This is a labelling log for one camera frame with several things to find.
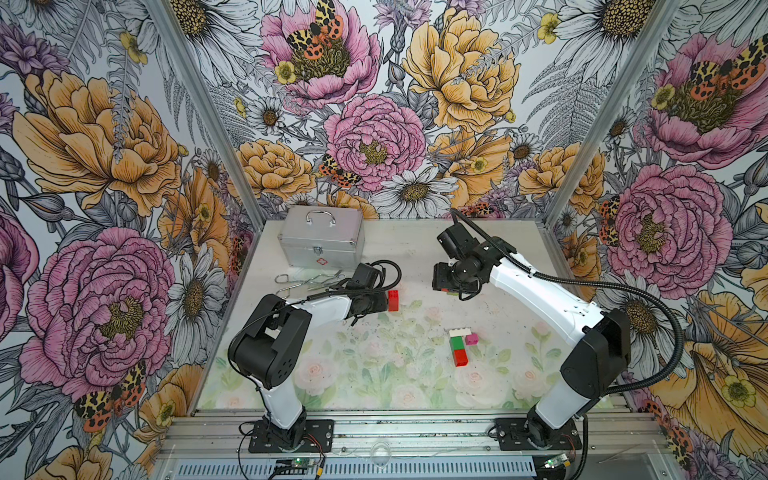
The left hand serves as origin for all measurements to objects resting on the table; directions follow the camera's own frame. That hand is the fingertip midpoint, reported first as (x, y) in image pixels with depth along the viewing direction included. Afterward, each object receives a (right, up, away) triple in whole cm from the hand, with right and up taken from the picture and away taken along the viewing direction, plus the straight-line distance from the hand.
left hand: (381, 309), depth 95 cm
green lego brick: (+23, -9, -6) cm, 25 cm away
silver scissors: (-21, +9, +10) cm, 25 cm away
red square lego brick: (+4, +3, -4) cm, 6 cm away
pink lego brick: (+27, -8, -6) cm, 29 cm away
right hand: (+18, +7, -14) cm, 23 cm away
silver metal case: (-19, +23, +1) cm, 30 cm away
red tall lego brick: (+23, -12, -10) cm, 27 cm away
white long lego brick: (+24, -6, -5) cm, 25 cm away
